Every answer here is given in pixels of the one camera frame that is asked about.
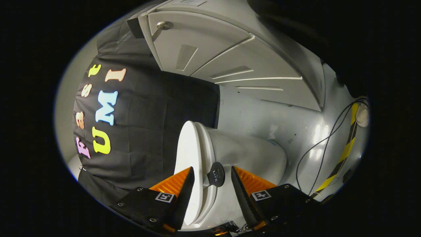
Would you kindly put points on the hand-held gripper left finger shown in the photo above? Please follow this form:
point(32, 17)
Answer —
point(184, 200)

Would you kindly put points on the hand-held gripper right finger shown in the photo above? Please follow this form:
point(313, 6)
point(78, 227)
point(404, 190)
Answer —
point(245, 200)

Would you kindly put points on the black round lid tab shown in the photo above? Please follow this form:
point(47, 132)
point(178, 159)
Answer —
point(216, 174)

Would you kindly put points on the white toilet bowl with seat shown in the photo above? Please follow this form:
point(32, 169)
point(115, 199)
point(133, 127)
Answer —
point(250, 154)

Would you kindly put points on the black backdrop cloth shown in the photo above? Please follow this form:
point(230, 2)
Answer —
point(141, 131)

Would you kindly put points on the yellow black hazard tape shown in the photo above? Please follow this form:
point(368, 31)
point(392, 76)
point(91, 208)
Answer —
point(345, 151)

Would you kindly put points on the white round floor cap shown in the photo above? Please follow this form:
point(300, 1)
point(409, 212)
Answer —
point(362, 116)

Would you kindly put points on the white drawer cabinet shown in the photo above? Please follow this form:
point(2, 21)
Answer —
point(204, 42)

